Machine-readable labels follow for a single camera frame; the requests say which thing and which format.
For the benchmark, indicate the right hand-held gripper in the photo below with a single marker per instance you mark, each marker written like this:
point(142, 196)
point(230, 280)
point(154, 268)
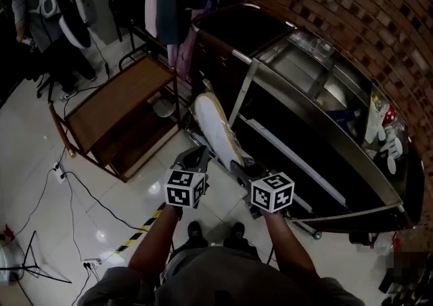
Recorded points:
point(270, 193)

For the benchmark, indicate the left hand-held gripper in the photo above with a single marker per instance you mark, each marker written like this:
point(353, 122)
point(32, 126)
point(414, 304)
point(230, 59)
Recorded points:
point(182, 189)

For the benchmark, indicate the stainless steel counter cart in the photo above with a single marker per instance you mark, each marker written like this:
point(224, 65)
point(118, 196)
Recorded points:
point(304, 128)

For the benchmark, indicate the wooden side cart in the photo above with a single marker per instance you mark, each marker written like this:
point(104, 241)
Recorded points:
point(118, 105)

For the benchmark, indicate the person's right forearm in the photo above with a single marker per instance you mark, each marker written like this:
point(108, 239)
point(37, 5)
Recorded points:
point(287, 243)

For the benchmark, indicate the person's left forearm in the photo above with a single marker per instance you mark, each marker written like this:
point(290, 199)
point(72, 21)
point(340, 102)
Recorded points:
point(159, 237)

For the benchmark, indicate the gray round bowl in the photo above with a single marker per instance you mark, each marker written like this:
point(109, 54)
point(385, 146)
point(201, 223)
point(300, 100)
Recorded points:
point(163, 108)

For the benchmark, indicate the yellow black hazard tape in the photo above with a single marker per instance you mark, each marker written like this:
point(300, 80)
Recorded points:
point(142, 226)

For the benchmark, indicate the purple garment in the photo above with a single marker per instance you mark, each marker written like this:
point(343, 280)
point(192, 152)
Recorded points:
point(182, 54)

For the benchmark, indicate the blue folder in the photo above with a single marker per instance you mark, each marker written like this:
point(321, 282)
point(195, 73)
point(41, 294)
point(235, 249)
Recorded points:
point(341, 115)

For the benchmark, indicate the person's gray shirt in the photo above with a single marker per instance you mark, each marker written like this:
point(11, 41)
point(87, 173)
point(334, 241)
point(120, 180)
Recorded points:
point(220, 281)

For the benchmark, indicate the black clothes rack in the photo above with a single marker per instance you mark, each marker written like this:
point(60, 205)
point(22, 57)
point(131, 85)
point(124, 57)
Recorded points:
point(135, 50)

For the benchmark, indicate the white plastic bag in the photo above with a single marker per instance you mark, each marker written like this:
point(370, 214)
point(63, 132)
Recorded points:
point(373, 118)

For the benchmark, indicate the white power strip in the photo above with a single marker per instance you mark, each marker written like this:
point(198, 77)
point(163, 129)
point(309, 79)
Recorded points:
point(60, 171)
point(92, 263)

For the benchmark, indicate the clear glass pitcher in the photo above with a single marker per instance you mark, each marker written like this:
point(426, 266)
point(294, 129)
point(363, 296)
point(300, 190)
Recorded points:
point(321, 50)

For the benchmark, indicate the black mug white inside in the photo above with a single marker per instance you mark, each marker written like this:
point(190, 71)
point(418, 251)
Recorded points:
point(390, 164)

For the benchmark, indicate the white striped mug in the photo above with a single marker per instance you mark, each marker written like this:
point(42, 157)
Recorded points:
point(397, 147)

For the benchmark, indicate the red can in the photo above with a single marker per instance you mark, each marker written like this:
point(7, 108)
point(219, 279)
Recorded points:
point(390, 113)

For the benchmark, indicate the gray teal garment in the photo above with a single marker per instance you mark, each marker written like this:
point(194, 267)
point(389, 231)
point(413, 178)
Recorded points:
point(182, 0)

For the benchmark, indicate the black office chair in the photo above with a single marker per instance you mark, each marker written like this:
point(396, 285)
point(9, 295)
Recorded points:
point(44, 86)

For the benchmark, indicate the black tripod stand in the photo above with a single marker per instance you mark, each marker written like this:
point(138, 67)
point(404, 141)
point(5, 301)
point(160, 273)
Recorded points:
point(32, 267)

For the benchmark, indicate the small red floor object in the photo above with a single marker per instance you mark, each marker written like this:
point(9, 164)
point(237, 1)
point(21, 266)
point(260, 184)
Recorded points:
point(8, 232)

